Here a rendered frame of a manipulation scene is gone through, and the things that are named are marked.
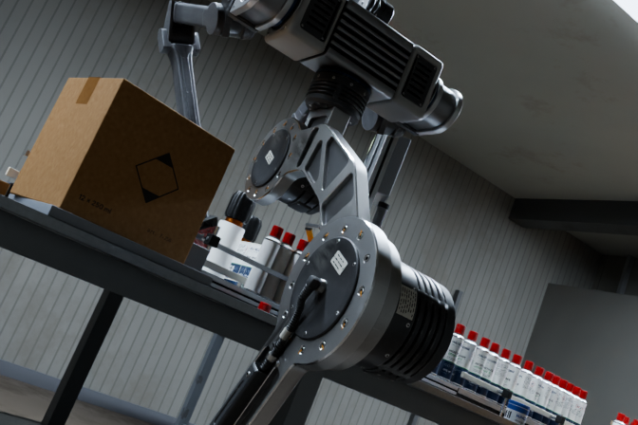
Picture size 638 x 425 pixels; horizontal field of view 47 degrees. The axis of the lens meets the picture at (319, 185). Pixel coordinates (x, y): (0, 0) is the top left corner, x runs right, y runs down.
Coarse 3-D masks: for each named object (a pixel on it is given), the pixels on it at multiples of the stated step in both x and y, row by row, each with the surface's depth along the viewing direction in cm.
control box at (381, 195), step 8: (400, 144) 217; (408, 144) 217; (400, 152) 216; (392, 160) 216; (400, 160) 216; (392, 168) 215; (400, 168) 216; (384, 176) 214; (392, 176) 215; (384, 184) 214; (392, 184) 214; (384, 192) 214; (376, 200) 224; (384, 200) 220
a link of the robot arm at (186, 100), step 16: (160, 32) 204; (160, 48) 204; (176, 48) 203; (192, 48) 205; (176, 64) 202; (192, 64) 204; (176, 80) 202; (192, 80) 202; (176, 96) 202; (192, 96) 200; (192, 112) 198
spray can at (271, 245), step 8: (272, 232) 211; (280, 232) 212; (264, 240) 211; (272, 240) 210; (264, 248) 209; (272, 248) 209; (256, 256) 210; (264, 256) 209; (272, 256) 210; (264, 264) 208; (256, 272) 208; (264, 272) 208; (248, 280) 208; (256, 280) 207; (264, 280) 208; (248, 288) 207; (256, 288) 207
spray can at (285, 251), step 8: (288, 232) 215; (288, 240) 214; (280, 248) 213; (288, 248) 213; (280, 256) 212; (288, 256) 213; (272, 264) 212; (280, 264) 212; (280, 272) 212; (272, 280) 211; (280, 280) 213; (264, 288) 210; (272, 288) 211; (264, 296) 210; (272, 296) 211
